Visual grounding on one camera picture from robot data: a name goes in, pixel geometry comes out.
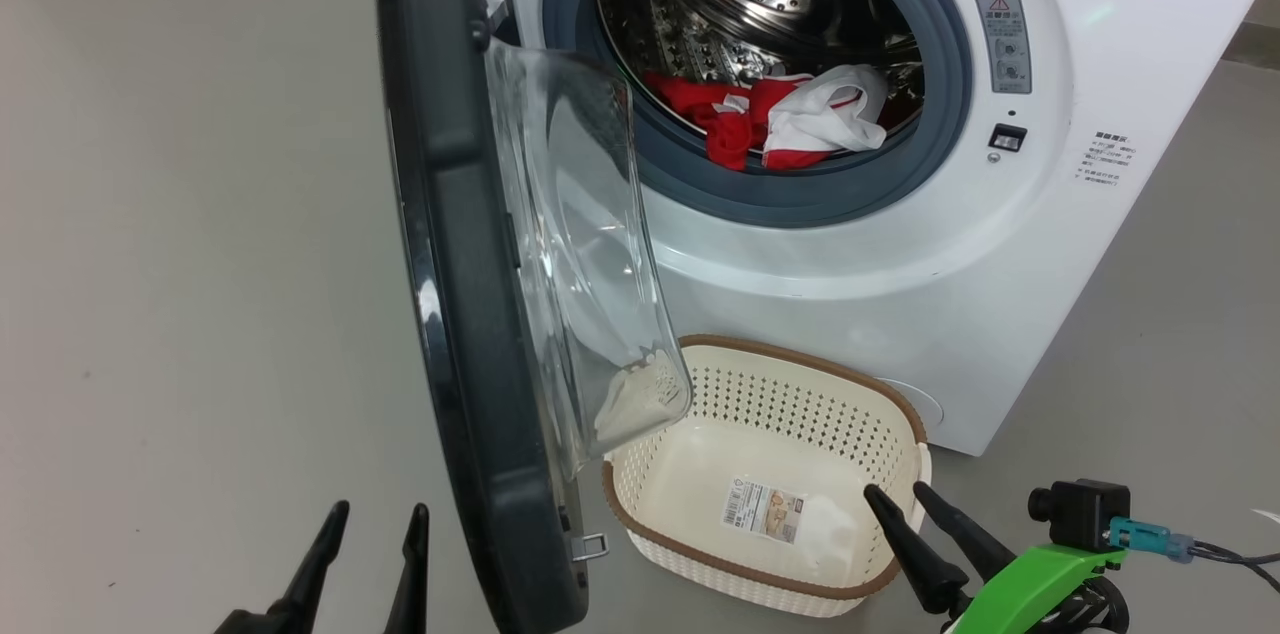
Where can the white front-load washing machine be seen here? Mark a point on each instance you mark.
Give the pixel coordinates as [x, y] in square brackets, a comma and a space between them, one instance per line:
[1000, 264]

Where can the grey rubber door gasket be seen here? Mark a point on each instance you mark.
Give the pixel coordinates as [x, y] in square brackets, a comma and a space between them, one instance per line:
[580, 64]

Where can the teal right camera connector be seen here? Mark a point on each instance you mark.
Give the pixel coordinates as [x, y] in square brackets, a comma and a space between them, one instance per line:
[1150, 539]

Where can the paper product label in basket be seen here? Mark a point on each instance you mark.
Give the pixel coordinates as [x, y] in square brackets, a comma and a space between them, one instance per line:
[765, 510]

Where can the red and white garment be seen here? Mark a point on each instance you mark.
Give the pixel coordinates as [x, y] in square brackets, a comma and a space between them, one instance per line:
[730, 119]

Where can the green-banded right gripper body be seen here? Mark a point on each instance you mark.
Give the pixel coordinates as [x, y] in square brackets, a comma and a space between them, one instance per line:
[1030, 589]

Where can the black door latch socket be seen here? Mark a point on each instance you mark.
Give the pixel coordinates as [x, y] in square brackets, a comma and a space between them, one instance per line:
[1007, 137]

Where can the dark grey glass washer door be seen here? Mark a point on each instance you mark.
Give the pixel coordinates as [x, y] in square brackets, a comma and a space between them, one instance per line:
[470, 314]

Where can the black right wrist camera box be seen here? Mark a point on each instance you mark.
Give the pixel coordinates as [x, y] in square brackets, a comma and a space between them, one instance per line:
[1085, 512]

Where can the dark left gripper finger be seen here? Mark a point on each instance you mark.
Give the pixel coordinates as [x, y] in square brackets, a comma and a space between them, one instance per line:
[410, 584]
[315, 564]

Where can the grey warning sticker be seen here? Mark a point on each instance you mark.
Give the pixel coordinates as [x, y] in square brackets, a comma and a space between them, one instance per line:
[1003, 44]

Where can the cream perforated basket brown rim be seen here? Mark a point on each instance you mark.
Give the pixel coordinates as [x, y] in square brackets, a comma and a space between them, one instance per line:
[700, 474]

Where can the round white filter cover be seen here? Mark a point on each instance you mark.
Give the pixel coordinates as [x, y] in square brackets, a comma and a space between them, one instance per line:
[920, 404]

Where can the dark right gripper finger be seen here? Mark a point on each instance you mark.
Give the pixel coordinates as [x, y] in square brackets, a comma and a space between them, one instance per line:
[920, 564]
[970, 539]

